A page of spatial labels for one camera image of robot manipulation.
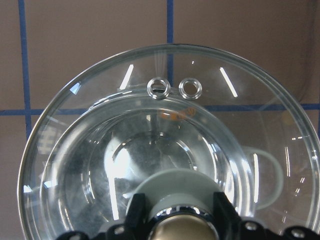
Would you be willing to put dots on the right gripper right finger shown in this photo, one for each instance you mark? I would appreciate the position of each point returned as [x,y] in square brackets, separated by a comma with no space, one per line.
[225,218]

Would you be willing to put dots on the white electric cooking pot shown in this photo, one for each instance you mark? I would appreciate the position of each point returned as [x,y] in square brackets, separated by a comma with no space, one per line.
[174,151]

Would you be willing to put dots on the glass pot lid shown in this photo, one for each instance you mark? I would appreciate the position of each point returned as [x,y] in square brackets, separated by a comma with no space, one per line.
[252,104]

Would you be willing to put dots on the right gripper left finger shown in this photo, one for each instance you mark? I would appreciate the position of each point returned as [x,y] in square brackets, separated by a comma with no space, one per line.
[136,220]

